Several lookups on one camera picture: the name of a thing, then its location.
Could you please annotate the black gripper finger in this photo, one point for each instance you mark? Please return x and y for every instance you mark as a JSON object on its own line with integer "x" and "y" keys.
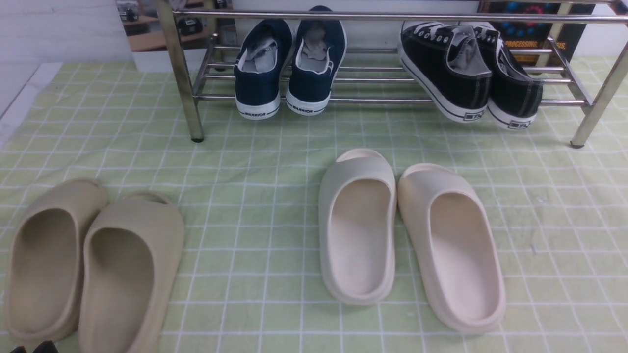
{"x": 47, "y": 346}

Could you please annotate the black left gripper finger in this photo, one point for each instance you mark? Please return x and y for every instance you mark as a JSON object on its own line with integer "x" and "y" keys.
{"x": 19, "y": 349}

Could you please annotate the black canvas sneaker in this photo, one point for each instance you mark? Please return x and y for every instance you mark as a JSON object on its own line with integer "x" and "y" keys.
{"x": 446, "y": 61}
{"x": 514, "y": 96}

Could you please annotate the tan left foam slide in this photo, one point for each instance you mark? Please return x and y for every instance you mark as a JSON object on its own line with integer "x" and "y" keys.
{"x": 45, "y": 272}

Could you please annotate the tan foam slide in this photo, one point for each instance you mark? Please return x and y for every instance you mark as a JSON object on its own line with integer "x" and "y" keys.
{"x": 45, "y": 272}
{"x": 131, "y": 256}

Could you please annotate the tan right foam slide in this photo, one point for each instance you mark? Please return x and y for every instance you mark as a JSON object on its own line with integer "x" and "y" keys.
{"x": 131, "y": 256}

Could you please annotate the green checkered floor cloth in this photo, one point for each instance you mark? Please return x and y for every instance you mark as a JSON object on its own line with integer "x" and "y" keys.
{"x": 249, "y": 279}

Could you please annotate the photo poster board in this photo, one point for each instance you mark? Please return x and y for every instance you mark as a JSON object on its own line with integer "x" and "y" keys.
{"x": 147, "y": 41}

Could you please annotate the cream left foam slide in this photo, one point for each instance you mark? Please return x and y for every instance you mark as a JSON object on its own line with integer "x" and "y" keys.
{"x": 356, "y": 214}

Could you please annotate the cream foam slide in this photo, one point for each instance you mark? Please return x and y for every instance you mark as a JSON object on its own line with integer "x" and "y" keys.
{"x": 458, "y": 262}
{"x": 356, "y": 214}

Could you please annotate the navy left canvas sneaker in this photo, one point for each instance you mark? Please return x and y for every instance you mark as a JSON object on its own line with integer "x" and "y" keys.
{"x": 258, "y": 67}

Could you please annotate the navy canvas sneaker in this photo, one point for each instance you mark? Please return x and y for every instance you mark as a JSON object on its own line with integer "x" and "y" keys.
{"x": 320, "y": 49}
{"x": 258, "y": 67}

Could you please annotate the navy right canvas sneaker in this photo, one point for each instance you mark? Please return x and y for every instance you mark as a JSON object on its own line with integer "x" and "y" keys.
{"x": 320, "y": 49}

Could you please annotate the cream right foam slide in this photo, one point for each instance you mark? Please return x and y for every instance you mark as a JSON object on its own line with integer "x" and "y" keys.
{"x": 458, "y": 262}

